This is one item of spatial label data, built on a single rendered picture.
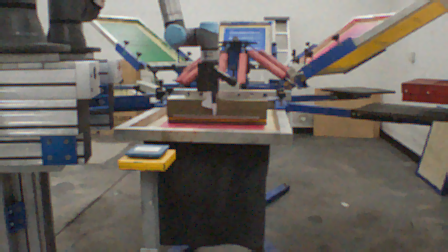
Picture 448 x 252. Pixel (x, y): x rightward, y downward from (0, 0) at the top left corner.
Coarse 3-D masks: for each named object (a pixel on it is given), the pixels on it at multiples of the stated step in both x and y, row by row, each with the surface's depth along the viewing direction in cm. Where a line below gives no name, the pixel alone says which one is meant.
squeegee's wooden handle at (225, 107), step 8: (168, 104) 153; (176, 104) 153; (184, 104) 152; (192, 104) 152; (200, 104) 152; (224, 104) 150; (232, 104) 150; (240, 104) 150; (248, 104) 149; (256, 104) 149; (264, 104) 148; (168, 112) 154; (176, 112) 153; (184, 112) 153; (192, 112) 153; (200, 112) 152; (208, 112) 152; (224, 112) 151; (232, 112) 151; (240, 112) 150; (248, 112) 150; (256, 112) 149; (264, 112) 149
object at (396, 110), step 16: (288, 112) 237; (304, 112) 231; (320, 112) 225; (336, 112) 219; (352, 112) 213; (368, 112) 190; (384, 112) 187; (400, 112) 187; (416, 112) 187; (432, 112) 188
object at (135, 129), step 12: (156, 108) 169; (132, 120) 139; (144, 120) 145; (276, 120) 154; (120, 132) 124; (132, 132) 124; (144, 132) 123; (156, 132) 123; (168, 132) 122; (180, 132) 122; (192, 132) 121; (204, 132) 121; (216, 132) 120; (228, 132) 120; (240, 132) 120; (252, 132) 119; (264, 132) 119; (276, 132) 119; (288, 132) 119; (264, 144) 119; (276, 144) 119; (288, 144) 118
